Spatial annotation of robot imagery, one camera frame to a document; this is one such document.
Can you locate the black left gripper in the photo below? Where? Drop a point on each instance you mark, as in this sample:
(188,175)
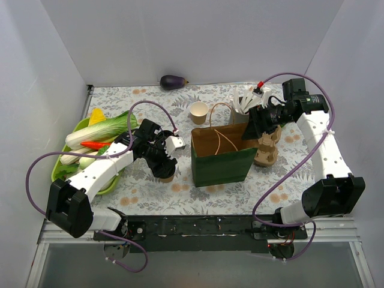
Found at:
(164,170)

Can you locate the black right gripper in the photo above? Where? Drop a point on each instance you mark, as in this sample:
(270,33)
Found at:
(256,120)

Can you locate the brown cardboard cup carrier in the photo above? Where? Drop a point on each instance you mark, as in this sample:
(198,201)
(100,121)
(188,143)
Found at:
(267,151)

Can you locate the brown paper coffee cup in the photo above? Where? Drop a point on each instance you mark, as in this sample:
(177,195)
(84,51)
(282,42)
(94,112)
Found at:
(167,180)

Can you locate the dark green paper bag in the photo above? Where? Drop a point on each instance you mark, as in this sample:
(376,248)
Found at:
(219,155)

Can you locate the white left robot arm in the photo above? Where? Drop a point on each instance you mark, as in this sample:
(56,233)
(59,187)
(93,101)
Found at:
(69,203)

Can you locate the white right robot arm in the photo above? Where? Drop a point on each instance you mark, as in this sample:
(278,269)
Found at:
(336,190)

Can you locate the grey straw holder cup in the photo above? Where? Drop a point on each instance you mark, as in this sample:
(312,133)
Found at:
(238,118)

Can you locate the large napa cabbage toy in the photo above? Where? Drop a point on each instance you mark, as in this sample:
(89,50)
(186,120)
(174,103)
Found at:
(101,131)

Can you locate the floral patterned table mat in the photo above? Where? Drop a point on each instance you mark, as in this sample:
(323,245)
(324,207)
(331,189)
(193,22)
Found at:
(138,193)

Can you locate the orange carrot toy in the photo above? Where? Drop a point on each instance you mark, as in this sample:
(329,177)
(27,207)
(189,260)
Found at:
(95,145)

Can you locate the yellow corn toy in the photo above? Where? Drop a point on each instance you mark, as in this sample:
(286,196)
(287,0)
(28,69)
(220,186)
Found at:
(96,116)

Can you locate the purple eggplant toy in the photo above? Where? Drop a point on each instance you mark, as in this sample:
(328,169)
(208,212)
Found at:
(171,82)

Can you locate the white daikon radish toy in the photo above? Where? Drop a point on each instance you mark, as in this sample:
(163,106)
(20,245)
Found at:
(70,159)

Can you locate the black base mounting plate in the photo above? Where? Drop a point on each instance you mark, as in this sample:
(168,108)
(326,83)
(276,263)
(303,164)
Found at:
(199,233)

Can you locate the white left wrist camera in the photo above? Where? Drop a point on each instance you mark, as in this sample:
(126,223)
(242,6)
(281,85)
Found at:
(174,143)

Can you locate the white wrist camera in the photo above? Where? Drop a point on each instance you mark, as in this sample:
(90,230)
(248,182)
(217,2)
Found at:
(174,143)
(261,96)

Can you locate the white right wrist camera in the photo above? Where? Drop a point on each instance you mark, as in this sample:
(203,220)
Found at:
(261,96)

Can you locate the aluminium frame rail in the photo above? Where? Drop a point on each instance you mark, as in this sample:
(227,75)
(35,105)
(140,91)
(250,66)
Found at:
(327,230)

